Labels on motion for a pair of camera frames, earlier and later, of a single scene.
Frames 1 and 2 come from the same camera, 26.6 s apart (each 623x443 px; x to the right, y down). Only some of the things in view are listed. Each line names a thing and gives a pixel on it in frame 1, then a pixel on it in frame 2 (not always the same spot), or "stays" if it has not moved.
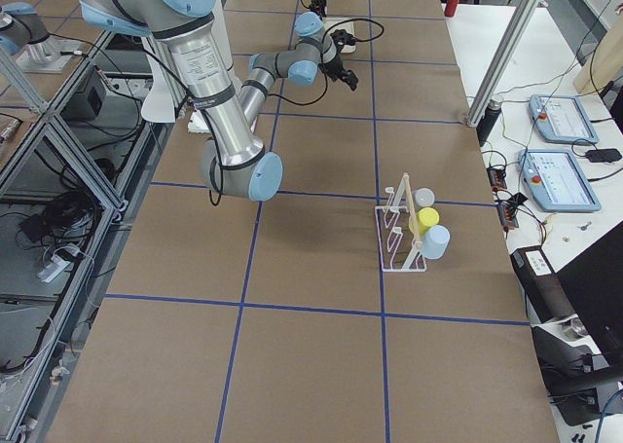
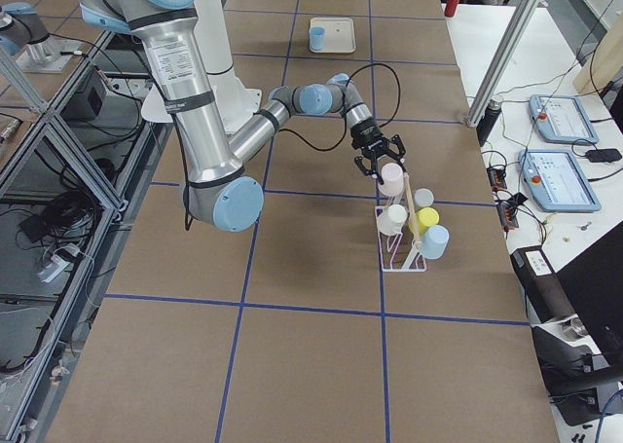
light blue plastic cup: (435, 241) stays
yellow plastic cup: (426, 217) stays
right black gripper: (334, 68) to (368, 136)
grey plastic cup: (422, 198) stays
